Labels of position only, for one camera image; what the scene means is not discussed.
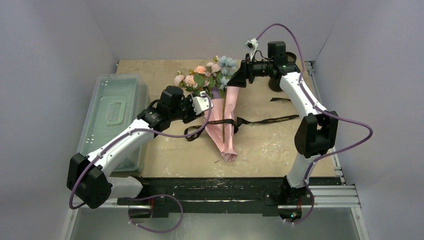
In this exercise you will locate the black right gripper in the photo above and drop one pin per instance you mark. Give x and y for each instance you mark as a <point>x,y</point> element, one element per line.
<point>248,72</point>

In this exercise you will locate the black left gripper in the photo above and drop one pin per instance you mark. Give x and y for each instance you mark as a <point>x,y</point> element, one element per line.
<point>193,115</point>

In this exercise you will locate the black ribbon gold lettering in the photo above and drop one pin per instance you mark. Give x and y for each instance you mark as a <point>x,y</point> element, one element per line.
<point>241,121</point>

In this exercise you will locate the artificial flower bouquet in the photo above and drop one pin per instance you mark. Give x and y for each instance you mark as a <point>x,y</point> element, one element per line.
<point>212,78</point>

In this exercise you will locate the pink wrapping paper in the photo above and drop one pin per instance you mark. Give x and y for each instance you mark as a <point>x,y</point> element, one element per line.
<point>222,134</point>

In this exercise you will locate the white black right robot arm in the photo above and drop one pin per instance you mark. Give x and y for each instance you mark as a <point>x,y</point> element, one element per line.
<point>316,133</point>

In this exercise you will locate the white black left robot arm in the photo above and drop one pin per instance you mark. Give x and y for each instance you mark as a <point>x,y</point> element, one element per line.
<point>89,175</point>

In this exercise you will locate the black cylindrical vase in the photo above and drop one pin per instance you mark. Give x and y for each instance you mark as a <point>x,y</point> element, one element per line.
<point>274,84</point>

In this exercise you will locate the clear plastic storage box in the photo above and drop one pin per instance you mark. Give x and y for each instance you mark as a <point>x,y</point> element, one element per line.
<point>116,101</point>

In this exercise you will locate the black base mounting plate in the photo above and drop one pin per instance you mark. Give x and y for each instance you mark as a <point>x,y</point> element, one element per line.
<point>267,196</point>

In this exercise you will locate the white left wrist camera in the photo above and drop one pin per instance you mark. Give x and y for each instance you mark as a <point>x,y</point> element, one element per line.
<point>201,104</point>

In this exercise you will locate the aluminium frame rail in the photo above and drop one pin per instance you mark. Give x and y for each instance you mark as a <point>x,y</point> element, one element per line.
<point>334,218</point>

